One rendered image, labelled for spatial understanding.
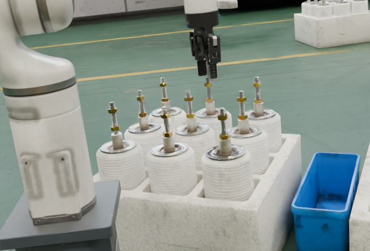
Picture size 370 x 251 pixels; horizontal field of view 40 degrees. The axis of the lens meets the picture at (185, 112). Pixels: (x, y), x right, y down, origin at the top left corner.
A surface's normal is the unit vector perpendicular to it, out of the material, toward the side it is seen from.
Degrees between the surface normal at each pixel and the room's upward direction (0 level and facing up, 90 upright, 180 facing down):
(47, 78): 87
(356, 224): 90
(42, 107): 90
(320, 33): 90
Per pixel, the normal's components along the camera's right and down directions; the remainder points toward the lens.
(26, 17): 0.19, 0.69
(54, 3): 0.22, 0.42
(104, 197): -0.11, -0.95
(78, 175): 0.80, 0.09
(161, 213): -0.40, 0.30
